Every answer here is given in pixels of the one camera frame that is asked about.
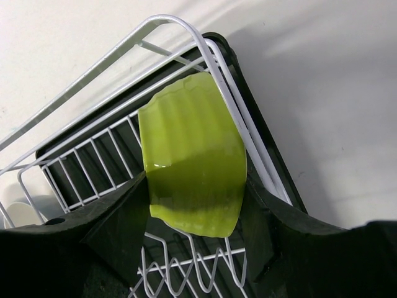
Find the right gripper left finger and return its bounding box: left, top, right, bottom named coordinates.
left=1, top=173, right=148, bottom=297

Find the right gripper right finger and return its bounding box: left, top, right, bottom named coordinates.
left=244, top=183, right=396, bottom=297

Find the white bowl near rack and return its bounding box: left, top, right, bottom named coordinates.
left=1, top=183, right=42, bottom=227

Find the black drip tray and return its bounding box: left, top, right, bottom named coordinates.
left=36, top=32, right=305, bottom=297

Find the white wire dish rack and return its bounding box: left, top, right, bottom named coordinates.
left=1, top=15, right=290, bottom=297

